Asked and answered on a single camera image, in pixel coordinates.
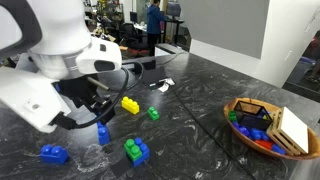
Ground green two-stud block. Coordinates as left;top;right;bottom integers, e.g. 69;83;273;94
123;138;143;160
146;106;161;122

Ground black wire prism frame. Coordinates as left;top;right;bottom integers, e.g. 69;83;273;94
233;100;274;132

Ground black tape patch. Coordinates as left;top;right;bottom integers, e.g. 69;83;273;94
109;156;133;179

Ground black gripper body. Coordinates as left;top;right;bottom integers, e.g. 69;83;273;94
54;77;111;111

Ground blue two-stud block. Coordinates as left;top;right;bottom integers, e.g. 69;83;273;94
39;143;70;165

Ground small red toy block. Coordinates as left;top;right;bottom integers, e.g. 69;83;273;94
254;139;276;151

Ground blue block joined to yellow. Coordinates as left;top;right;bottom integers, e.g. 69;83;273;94
96;120;111;146

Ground wooden slatted crate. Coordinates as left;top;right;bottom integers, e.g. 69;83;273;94
265;106;310;157

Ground white paper tag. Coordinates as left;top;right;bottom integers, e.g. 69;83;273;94
149;77;176;93

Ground person in blue top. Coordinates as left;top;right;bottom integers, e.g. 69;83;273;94
145;0;168;57

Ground black standing desk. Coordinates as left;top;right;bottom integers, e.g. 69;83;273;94
163;18;186;46

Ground blue four-stud block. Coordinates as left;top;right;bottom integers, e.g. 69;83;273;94
131;137;151;168

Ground yellow long block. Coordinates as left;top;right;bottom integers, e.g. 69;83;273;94
120;96;141;116

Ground black clip right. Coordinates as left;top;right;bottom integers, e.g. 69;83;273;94
141;66;168;85

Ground wooden bowl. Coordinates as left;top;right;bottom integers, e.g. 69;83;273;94
223;97;320;161

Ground grey bin with blue rim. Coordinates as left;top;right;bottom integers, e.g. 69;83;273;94
293;56;318;84

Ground small green toy block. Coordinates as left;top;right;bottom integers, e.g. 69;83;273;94
228;110;238;123

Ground dark computer monitor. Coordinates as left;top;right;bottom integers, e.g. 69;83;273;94
166;1;183;19

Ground small blue toy block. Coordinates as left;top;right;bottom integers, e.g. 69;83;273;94
232;120;252;138
249;128;270;142
271;143;287;156

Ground black office chair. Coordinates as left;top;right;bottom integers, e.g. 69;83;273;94
119;22;140;46

